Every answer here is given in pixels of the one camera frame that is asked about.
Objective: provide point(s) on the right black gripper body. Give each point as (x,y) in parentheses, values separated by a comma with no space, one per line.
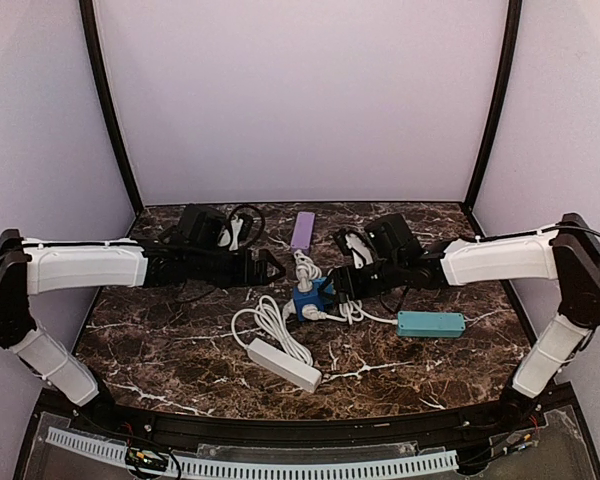
(347,284)

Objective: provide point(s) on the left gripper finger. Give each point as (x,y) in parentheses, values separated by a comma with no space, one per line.
(266,263)
(263,279)

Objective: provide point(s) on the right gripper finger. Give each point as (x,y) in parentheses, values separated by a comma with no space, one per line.
(325,285)
(339,296)

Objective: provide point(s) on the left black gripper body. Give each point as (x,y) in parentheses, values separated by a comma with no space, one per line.
(253,268)

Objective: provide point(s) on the dark blue cube socket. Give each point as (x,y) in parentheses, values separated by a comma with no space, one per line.
(319,296)

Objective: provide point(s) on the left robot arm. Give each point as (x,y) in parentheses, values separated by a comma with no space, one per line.
(31,267)

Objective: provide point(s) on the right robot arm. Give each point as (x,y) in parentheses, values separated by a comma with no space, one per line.
(567,252)

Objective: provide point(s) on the purple power strip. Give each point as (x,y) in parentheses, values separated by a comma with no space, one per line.
(303,232)

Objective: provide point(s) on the teal power strip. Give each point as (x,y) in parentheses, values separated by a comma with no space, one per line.
(416,324)

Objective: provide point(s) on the white power strip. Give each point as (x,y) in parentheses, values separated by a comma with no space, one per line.
(283,365)

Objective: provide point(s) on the left circuit board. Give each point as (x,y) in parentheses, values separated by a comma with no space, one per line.
(146,459)

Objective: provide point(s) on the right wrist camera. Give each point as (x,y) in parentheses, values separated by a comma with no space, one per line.
(392,239)

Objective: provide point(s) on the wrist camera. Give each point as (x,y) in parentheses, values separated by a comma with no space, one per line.
(392,239)
(201,225)

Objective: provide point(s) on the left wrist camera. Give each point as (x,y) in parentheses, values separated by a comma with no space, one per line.
(201,225)

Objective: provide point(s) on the black front rail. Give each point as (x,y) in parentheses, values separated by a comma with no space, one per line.
(186,432)

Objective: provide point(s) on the white slotted cable duct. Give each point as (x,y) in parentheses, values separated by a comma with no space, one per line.
(224,462)

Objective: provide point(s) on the left black frame post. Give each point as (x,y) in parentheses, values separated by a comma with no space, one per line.
(107,107)

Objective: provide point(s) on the black frame post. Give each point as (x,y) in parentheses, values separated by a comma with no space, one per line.
(107,107)
(501,82)

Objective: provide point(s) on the right black frame post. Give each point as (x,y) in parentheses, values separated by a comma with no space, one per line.
(501,82)

